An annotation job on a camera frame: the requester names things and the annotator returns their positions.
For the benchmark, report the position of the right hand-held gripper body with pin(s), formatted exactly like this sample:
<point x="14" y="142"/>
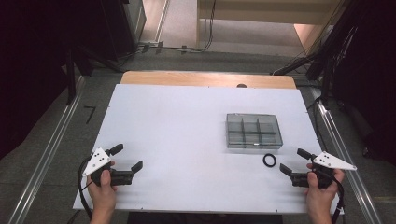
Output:
<point x="327" y="160"/>

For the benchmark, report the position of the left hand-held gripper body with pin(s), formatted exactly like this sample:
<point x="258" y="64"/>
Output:
<point x="98" y="160"/>

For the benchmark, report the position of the clear plastic compartment box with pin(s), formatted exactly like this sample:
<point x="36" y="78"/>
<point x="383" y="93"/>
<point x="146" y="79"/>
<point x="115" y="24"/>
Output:
<point x="253" y="130"/>

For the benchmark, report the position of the person's left hand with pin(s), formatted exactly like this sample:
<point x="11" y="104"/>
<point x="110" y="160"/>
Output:
<point x="102" y="196"/>

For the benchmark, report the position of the person's right hand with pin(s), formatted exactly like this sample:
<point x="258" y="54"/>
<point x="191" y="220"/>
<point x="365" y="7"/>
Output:
<point x="320" y="199"/>

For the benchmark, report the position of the white table board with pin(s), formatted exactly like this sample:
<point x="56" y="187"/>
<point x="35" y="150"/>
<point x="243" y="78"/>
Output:
<point x="174" y="124"/>

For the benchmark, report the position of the black metal stand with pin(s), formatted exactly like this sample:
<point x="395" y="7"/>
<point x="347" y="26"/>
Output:
<point x="327" y="77"/>
<point x="71" y="81"/>

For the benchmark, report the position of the dark curtain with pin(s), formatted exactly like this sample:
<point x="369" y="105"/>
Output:
<point x="28" y="62"/>
<point x="373" y="77"/>

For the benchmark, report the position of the dark cabinet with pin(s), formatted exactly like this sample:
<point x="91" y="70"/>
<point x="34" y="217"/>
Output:
<point x="118" y="28"/>

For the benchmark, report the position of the beige wooden platform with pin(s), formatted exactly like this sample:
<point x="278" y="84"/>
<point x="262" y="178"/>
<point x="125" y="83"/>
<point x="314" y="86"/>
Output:
<point x="264" y="12"/>

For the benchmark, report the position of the metal floor rail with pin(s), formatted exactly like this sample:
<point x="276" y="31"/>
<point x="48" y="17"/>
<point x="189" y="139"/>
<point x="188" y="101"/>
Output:
<point x="46" y="158"/>
<point x="361" y="199"/>

